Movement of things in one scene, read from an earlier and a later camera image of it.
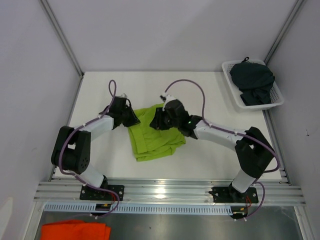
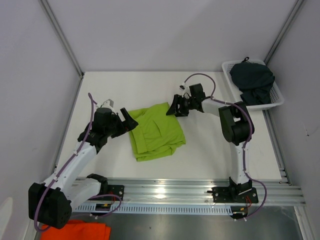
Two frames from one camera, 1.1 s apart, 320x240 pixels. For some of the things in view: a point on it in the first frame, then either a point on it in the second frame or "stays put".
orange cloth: (75, 230) stays put
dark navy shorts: (254, 80) stays put
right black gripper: (158, 122) → (174, 110)
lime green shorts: (149, 142) stays put
